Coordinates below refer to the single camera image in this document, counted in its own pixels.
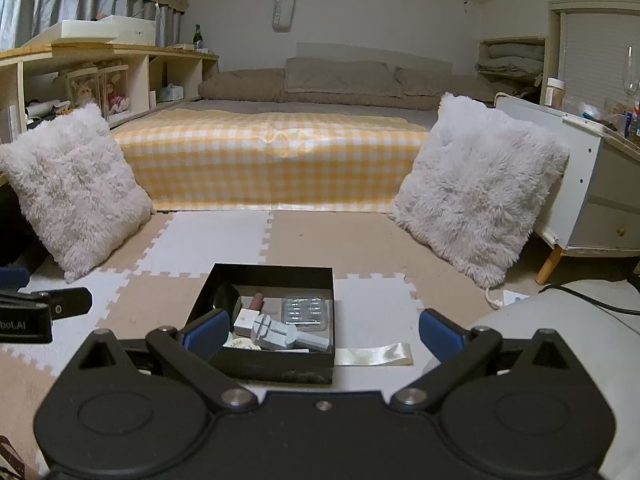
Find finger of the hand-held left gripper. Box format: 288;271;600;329
0;266;31;292
0;286;93;320

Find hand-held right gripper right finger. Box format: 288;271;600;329
390;309;583;413

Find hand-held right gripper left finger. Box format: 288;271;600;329
62;309;261;413

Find round tin with floral lid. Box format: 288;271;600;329
222;335;261;351

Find black oval case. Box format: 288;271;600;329
212;282;243;313

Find white block brown handle tool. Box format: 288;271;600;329
232;292;266;336

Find grey plastic tool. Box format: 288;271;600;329
250;314;332;353

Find black cardboard box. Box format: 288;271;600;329
185;262;336;386

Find clear plastic case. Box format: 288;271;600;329
280;296;331;332

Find black storage box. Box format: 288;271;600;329
0;185;38;266

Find white satin ribbon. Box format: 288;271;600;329
334;342;416;367

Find fluffy white pillow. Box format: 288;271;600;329
0;102;153;283
389;92;571;290

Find light grey cloth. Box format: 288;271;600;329
470;280;640;480

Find foam puzzle mat tiles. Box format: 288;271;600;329
0;208;546;480

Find yellow checkered bed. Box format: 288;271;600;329
111;109;431;213

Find clear case with rabbit doll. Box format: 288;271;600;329
66;67;103;111

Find clear case with pink doll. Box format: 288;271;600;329
99;65;132;117

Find white cabinet with wooden legs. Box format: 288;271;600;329
494;92;640;286

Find beige rolled duvet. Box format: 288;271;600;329
199;69;287;102

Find wooden shelf unit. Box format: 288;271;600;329
0;42;220;143

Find white flat box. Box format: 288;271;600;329
30;16;157;45

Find jar with white lid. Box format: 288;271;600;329
546;77;566;109

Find grey curtain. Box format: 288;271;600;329
0;0;183;51

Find large beige bed pillow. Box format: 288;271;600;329
284;57;403;98

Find folded beige blanket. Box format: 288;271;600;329
487;42;545;61
475;59;543;77

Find white door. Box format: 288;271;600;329
547;0;640;111

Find wine glass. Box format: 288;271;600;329
621;46;640;106

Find black cable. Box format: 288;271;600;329
537;284;640;317

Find wooden wall shelf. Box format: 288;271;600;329
477;37;548;93

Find white hanging wall pouch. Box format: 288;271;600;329
272;0;295;32

